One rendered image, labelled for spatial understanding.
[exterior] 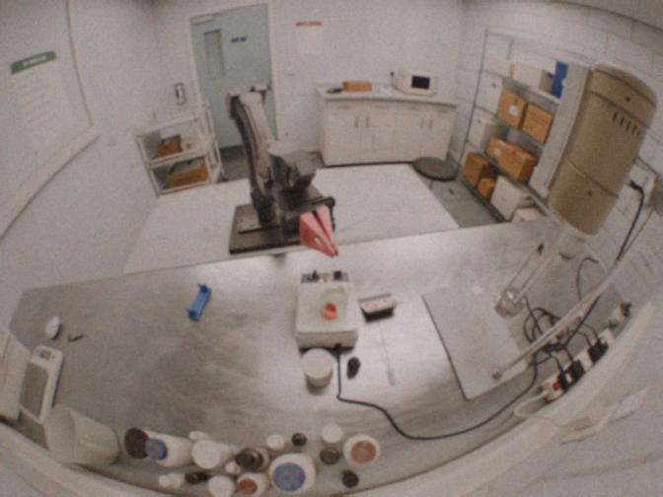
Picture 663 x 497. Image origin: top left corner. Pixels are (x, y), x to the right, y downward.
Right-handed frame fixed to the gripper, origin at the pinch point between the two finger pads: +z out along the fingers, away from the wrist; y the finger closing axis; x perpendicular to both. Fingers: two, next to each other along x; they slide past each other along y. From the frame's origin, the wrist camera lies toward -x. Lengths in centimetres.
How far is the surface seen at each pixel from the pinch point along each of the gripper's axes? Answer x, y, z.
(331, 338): 19.0, -3.2, 6.0
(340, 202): 28, 27, -39
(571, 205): -17.6, 23.2, 21.1
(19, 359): 21, -108, -24
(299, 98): 54, 115, -274
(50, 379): 23, -87, -13
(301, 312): 16.6, -6.1, -1.1
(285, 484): 10.9, -22.9, 26.5
